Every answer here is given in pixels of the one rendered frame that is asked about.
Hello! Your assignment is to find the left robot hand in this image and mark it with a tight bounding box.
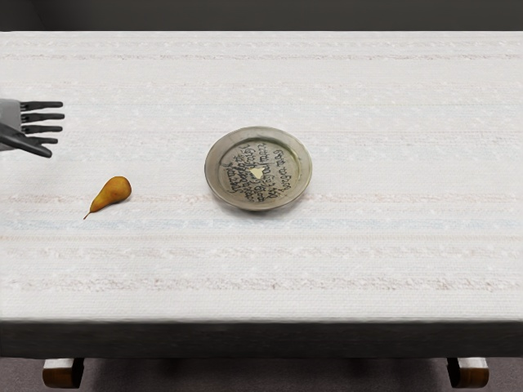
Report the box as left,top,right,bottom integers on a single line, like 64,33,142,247
0,98,66,159

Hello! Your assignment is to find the grey plate with script pattern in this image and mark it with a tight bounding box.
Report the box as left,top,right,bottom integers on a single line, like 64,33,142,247
203,125,314,212

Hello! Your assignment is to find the brown-yellow pear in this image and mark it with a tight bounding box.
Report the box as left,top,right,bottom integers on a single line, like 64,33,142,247
83,176,132,221

